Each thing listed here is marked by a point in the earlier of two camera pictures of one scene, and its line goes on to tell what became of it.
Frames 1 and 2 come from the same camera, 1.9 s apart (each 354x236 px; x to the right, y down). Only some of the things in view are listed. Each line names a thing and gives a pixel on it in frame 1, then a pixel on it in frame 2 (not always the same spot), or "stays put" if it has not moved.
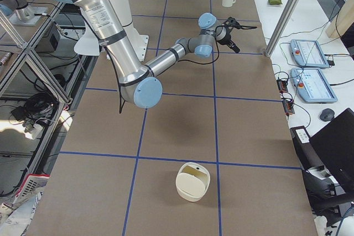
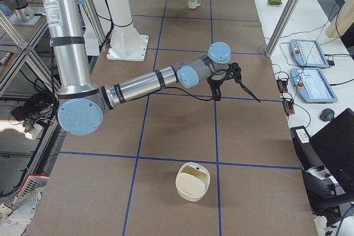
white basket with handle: (192, 180) stays put
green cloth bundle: (275, 0) stays put
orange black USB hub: (282, 85) stays put
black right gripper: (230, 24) to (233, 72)
